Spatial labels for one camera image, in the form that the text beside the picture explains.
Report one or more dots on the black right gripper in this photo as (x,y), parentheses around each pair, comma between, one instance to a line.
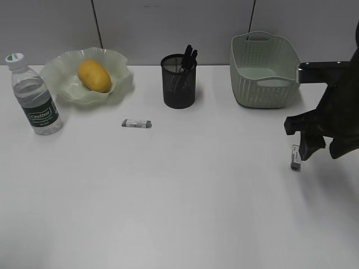
(336,116)

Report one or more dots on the grey white eraser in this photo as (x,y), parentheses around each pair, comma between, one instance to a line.
(132,123)
(295,158)

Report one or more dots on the black marker pen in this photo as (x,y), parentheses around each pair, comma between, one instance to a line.
(180,81)
(193,57)
(188,51)

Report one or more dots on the yellow mango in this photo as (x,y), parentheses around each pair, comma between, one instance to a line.
(94,76)

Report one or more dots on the clear water bottle green label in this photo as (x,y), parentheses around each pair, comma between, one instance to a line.
(33,96)

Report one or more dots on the pale green woven plastic basket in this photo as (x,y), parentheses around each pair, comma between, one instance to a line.
(263,70)

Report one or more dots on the black mesh pen holder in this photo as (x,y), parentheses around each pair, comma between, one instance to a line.
(174,96)

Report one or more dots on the pale green wavy glass bowl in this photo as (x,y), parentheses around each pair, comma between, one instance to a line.
(60,76)

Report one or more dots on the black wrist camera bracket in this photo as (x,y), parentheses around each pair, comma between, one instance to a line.
(320,72)

